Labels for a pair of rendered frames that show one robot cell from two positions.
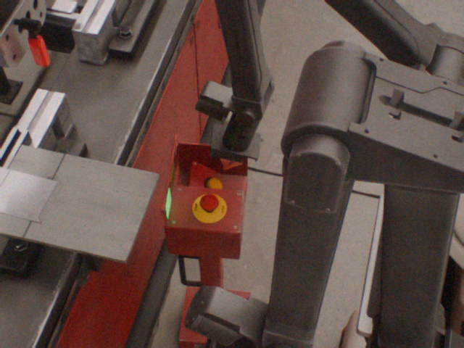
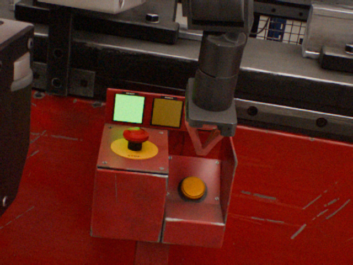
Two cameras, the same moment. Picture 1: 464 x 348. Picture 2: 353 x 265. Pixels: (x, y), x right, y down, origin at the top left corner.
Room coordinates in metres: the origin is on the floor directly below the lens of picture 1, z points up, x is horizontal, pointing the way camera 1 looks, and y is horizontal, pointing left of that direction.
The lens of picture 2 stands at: (0.65, -0.86, 1.21)
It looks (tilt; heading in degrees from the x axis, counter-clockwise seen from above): 24 degrees down; 80
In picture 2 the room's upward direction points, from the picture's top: 8 degrees clockwise
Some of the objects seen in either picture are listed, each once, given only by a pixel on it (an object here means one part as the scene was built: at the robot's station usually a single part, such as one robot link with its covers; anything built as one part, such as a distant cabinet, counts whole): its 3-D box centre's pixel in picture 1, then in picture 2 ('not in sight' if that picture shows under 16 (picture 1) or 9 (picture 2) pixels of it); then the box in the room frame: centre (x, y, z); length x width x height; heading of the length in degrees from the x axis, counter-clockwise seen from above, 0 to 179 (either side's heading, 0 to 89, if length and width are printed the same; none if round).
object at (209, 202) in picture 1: (209, 205); (135, 141); (0.75, 0.05, 0.79); 0.04 x 0.04 x 0.04
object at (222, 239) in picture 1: (207, 197); (162, 166); (0.80, 0.05, 0.75); 0.20 x 0.16 x 0.18; 175
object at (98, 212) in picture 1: (70, 201); not in sight; (0.63, 0.28, 1.00); 0.26 x 0.18 x 0.01; 76
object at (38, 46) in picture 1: (33, 43); not in sight; (0.80, 0.32, 1.20); 0.04 x 0.02 x 0.10; 76
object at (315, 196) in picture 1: (306, 245); not in sight; (0.31, -0.07, 1.40); 0.11 x 0.06 x 0.43; 165
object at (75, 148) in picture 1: (45, 204); (97, 20); (0.69, 0.36, 0.89); 0.30 x 0.05 x 0.03; 166
